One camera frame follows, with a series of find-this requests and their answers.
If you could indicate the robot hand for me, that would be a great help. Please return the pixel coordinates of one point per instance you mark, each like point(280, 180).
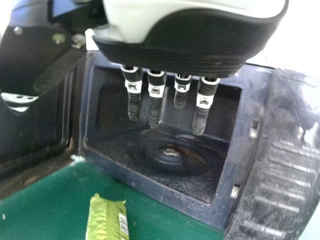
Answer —
point(190, 42)

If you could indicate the black oven with glass door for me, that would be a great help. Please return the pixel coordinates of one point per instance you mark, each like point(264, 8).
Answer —
point(180, 175)

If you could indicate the yellow-green biscuit packet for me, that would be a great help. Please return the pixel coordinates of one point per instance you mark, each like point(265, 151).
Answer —
point(106, 220)

